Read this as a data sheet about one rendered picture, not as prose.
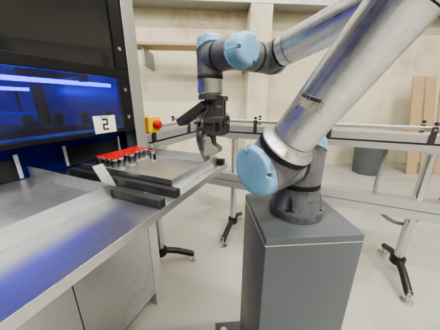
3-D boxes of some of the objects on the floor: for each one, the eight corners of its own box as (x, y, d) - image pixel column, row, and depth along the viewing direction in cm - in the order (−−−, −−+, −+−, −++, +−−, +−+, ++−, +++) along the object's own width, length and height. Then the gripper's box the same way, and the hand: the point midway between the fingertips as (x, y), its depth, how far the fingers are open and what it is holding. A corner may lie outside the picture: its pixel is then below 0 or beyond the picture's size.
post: (148, 300, 117) (65, -294, 54) (155, 291, 122) (87, -259, 59) (157, 304, 114) (81, -313, 51) (164, 296, 119) (103, -275, 56)
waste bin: (390, 177, 309) (401, 136, 291) (361, 177, 308) (370, 137, 289) (368, 167, 354) (376, 131, 335) (342, 167, 352) (349, 131, 333)
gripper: (219, 94, 54) (219, 169, 61) (231, 95, 62) (230, 161, 69) (192, 94, 58) (194, 165, 64) (206, 95, 66) (207, 158, 72)
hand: (205, 158), depth 67 cm, fingers closed, pressing on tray
